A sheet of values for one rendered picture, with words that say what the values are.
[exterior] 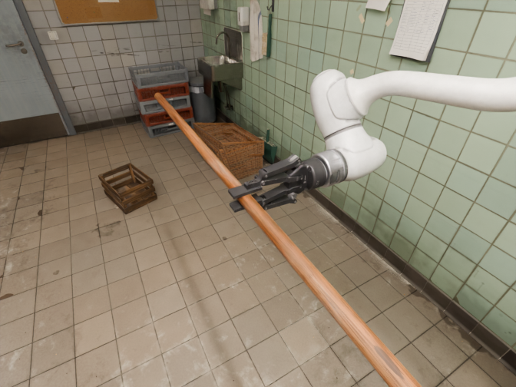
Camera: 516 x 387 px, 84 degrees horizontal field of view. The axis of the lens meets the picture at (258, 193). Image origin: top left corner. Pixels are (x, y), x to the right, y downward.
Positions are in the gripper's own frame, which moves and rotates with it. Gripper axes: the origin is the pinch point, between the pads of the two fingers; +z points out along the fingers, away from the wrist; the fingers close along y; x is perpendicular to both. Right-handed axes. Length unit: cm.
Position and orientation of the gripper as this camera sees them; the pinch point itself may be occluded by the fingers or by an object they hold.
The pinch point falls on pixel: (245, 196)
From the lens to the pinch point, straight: 63.9
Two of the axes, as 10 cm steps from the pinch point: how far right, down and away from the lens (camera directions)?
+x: -4.9, -5.2, 7.0
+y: 0.1, 8.0, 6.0
